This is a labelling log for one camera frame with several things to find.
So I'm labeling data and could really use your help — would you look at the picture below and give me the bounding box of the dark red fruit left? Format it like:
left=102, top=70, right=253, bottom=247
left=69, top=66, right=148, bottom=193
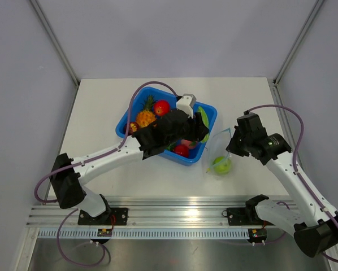
left=123, top=121, right=140, bottom=135

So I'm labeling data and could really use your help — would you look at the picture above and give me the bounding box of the red tomato back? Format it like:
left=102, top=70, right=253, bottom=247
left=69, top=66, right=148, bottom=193
left=154, top=100, right=171, bottom=117

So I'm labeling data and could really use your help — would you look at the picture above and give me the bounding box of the aluminium mounting rail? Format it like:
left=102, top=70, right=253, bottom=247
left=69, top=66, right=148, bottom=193
left=25, top=196, right=247, bottom=229

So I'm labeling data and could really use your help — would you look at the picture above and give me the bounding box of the blue plastic bin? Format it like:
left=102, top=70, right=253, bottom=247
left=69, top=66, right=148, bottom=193
left=115, top=86, right=217, bottom=166

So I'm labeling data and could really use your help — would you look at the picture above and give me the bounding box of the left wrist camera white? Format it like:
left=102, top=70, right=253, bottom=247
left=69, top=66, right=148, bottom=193
left=176, top=94, right=197, bottom=118

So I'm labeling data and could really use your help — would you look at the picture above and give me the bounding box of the pink peach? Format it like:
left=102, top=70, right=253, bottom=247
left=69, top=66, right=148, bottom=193
left=181, top=139, right=199, bottom=150

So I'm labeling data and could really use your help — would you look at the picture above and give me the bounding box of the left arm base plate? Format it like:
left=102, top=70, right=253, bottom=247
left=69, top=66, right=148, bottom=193
left=78, top=207, right=129, bottom=226

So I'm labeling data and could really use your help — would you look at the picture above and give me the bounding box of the orange pineapple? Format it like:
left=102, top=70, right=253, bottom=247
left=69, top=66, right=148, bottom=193
left=136, top=95, right=157, bottom=128

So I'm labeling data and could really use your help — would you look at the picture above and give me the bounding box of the white slotted cable duct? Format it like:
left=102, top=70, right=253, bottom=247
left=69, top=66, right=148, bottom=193
left=38, top=228, right=249, bottom=240

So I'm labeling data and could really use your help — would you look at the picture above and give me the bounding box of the red tomato front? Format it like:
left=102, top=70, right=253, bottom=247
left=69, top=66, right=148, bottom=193
left=173, top=145, right=190, bottom=158

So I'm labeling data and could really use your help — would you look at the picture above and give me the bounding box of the red tomato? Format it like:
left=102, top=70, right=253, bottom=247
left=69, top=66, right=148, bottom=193
left=154, top=100, right=171, bottom=117
left=173, top=145, right=190, bottom=158

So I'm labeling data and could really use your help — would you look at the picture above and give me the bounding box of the green apple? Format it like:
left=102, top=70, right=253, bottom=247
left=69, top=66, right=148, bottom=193
left=212, top=156, right=232, bottom=174

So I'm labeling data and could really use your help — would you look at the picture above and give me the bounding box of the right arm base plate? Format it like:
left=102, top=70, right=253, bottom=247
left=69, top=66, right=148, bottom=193
left=221, top=194, right=273, bottom=228

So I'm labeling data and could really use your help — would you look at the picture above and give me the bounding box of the clear zip top bag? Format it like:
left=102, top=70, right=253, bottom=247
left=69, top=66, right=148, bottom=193
left=206, top=128, right=232, bottom=176

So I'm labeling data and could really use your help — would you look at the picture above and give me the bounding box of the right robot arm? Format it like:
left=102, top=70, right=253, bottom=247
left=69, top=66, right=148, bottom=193
left=226, top=113, right=338, bottom=257

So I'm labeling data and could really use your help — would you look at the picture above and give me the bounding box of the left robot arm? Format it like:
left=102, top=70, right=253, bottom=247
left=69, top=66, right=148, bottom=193
left=50, top=109, right=209, bottom=225

